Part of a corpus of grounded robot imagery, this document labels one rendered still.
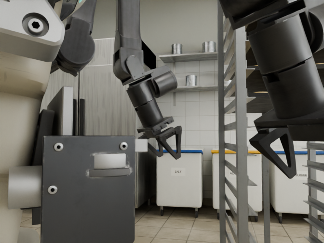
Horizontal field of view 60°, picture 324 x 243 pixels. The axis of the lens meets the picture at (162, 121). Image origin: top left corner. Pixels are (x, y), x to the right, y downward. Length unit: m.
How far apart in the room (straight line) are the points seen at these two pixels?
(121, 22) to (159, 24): 3.54
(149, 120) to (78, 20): 0.27
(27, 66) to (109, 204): 0.17
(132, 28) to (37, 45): 0.52
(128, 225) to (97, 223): 0.04
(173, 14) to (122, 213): 4.01
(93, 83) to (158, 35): 1.35
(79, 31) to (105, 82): 2.62
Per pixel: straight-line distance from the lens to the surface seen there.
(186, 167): 3.22
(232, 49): 1.33
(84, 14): 0.69
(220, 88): 1.53
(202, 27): 4.12
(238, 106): 0.91
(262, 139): 0.40
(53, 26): 0.21
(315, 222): 1.61
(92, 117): 3.27
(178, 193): 3.27
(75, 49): 0.64
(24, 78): 0.31
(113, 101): 3.18
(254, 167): 3.20
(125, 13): 0.73
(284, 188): 3.26
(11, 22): 0.21
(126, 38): 0.69
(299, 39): 0.34
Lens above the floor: 0.92
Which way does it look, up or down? 3 degrees up
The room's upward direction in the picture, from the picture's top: straight up
